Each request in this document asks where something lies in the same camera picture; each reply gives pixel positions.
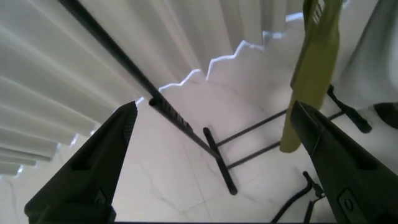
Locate green long-sleeved shirt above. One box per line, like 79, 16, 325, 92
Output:
279, 0, 343, 154

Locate white curtain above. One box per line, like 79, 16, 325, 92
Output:
0, 0, 304, 177

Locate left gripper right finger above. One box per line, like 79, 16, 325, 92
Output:
289, 100, 398, 223

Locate black cable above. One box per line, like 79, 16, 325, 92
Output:
270, 170, 326, 223

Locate pale grey shorts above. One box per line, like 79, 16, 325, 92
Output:
331, 0, 398, 110

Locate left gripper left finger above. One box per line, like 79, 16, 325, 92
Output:
24, 101, 139, 223

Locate black clothes rack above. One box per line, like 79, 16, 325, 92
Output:
57, 0, 373, 196

